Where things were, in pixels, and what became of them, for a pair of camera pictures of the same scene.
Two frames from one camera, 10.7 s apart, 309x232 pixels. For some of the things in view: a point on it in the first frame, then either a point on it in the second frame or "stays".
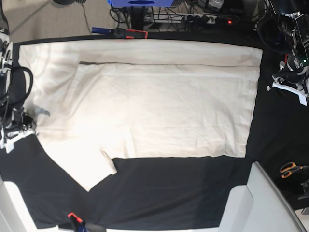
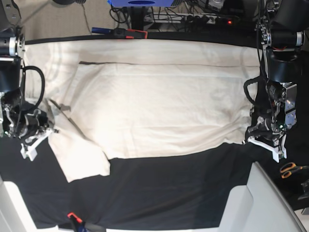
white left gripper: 9,142 → 31,151
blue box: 140,3 stays
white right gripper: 301,95 → 278,152
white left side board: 15,215 stays
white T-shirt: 92,101 stays
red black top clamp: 120,33 stays
